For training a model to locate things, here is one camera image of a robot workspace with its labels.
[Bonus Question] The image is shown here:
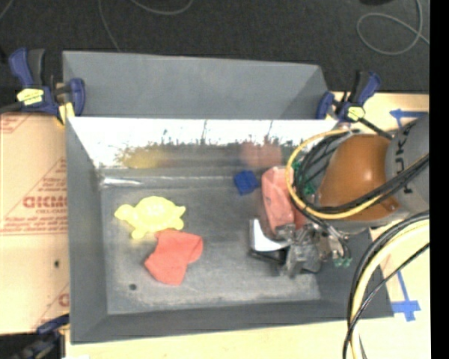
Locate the red cloth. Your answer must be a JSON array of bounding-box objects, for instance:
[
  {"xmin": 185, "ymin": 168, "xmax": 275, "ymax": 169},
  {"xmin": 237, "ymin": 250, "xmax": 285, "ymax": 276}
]
[{"xmin": 144, "ymin": 229, "xmax": 204, "ymax": 286}]

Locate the yellow toy turtle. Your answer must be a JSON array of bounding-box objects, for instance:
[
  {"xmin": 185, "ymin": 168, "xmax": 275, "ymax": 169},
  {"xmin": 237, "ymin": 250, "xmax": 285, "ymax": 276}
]
[{"xmin": 114, "ymin": 195, "xmax": 187, "ymax": 240}]

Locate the grey metal bin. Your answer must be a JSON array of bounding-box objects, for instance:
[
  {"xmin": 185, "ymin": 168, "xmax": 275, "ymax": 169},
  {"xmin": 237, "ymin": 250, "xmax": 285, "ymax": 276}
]
[{"xmin": 61, "ymin": 50, "xmax": 394, "ymax": 343}]

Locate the brown cardboard board red print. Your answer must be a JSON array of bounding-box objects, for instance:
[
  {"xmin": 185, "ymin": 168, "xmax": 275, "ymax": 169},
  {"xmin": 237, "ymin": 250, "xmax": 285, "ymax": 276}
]
[{"xmin": 0, "ymin": 112, "xmax": 71, "ymax": 336}]

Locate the small blue block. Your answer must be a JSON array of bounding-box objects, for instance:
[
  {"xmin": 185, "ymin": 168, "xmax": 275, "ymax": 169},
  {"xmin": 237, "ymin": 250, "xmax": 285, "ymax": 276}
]
[{"xmin": 233, "ymin": 170, "xmax": 258, "ymax": 196}]

